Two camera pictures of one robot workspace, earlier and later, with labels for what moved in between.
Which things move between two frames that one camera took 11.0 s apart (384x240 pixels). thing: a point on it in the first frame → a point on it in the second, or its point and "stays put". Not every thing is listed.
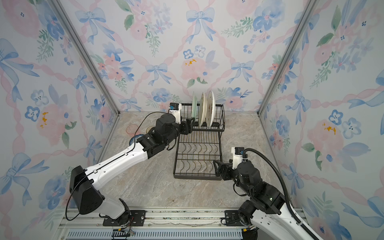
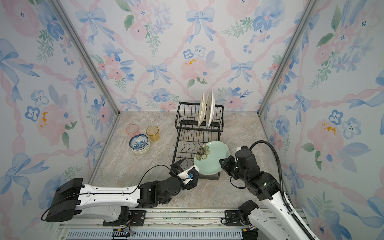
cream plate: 202,110 stays put
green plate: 194,107 → 207,156
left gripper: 186,128 → 176,170
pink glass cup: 133,130 stays put
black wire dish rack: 195,153 stays put
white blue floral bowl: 132,140 stays put
